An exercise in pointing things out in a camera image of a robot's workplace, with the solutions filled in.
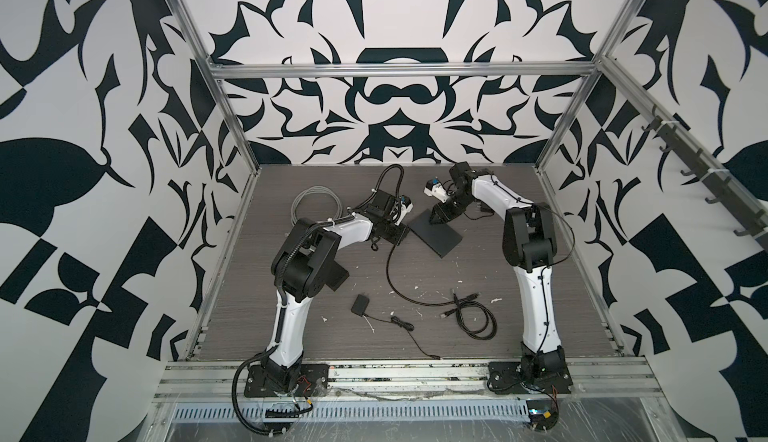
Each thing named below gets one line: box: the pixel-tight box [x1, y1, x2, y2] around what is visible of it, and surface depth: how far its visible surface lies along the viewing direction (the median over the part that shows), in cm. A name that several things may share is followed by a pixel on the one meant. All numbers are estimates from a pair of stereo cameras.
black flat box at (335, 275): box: [323, 260, 350, 291], surface depth 92 cm
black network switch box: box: [408, 208, 463, 259], surface depth 102 cm
